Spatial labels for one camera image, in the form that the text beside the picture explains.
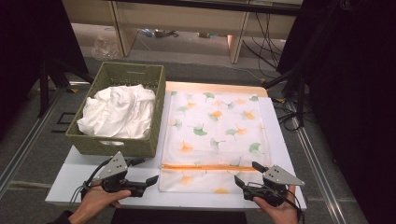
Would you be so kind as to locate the beige wooden desk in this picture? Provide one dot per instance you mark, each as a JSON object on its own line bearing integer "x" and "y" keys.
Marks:
{"x": 186, "y": 17}

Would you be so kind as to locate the person's left hand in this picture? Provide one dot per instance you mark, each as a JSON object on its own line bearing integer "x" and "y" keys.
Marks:
{"x": 96, "y": 200}

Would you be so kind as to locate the clear plastic bag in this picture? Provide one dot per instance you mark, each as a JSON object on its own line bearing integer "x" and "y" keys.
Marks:
{"x": 105, "y": 46}

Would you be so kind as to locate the leaf print white pillowcase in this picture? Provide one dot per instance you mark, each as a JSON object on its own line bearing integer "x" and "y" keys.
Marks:
{"x": 214, "y": 124}

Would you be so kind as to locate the person's dark clothing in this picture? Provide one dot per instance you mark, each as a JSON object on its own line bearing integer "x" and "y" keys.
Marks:
{"x": 177, "y": 217}

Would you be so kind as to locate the metal floor rail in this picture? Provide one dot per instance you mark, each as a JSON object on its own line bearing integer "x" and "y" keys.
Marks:
{"x": 28, "y": 140}
{"x": 317, "y": 168}

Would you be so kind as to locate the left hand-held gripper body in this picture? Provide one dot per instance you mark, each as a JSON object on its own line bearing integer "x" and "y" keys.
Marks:
{"x": 115, "y": 174}

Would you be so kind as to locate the white cloth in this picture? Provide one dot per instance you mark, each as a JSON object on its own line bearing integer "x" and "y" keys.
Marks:
{"x": 118, "y": 112}

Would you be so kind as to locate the black curtain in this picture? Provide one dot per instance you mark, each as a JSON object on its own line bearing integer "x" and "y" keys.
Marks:
{"x": 31, "y": 40}
{"x": 358, "y": 93}

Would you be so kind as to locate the green woven basket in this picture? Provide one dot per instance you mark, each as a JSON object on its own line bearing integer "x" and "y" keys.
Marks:
{"x": 124, "y": 76}

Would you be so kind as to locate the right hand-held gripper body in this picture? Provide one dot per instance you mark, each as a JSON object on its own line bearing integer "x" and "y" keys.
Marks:
{"x": 274, "y": 183}

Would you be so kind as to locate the person's right hand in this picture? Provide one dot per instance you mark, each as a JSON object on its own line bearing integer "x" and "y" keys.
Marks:
{"x": 283, "y": 213}

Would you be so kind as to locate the black metal stand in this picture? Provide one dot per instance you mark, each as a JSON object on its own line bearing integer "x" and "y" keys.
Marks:
{"x": 300, "y": 90}
{"x": 45, "y": 87}

